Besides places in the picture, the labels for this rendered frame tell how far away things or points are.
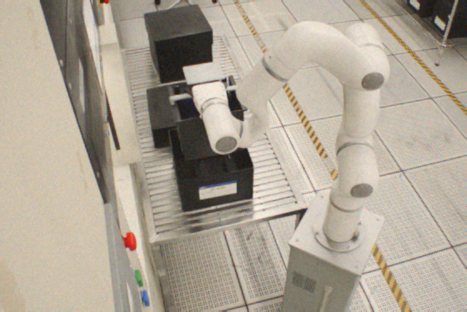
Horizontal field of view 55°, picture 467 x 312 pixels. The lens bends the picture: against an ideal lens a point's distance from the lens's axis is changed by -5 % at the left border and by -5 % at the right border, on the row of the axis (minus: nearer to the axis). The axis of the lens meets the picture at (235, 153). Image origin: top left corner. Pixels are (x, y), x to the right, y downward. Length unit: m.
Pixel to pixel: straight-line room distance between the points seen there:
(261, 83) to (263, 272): 1.47
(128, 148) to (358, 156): 0.84
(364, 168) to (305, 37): 0.45
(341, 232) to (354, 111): 0.53
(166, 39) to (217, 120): 0.97
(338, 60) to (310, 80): 2.53
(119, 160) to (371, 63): 1.05
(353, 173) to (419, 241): 1.45
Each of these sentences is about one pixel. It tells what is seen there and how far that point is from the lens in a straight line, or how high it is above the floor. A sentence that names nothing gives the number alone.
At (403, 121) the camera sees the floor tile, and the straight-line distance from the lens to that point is 3.44.
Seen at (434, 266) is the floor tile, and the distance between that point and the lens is 2.71.
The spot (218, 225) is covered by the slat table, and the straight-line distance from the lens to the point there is 1.72.
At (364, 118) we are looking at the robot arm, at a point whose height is 1.34.
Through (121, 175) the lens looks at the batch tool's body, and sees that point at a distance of 1.78.
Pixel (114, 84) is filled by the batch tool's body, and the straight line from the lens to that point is 1.57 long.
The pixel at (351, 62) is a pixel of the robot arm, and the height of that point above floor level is 1.55.
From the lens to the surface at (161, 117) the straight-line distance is 2.00.
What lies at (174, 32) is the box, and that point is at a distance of 2.25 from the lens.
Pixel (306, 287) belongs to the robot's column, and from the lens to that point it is 1.88.
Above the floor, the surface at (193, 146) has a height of 1.06.
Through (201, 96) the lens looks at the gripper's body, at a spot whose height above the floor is 1.27.
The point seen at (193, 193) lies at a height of 0.86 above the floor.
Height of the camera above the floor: 2.16
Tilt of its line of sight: 46 degrees down
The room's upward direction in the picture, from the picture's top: 1 degrees counter-clockwise
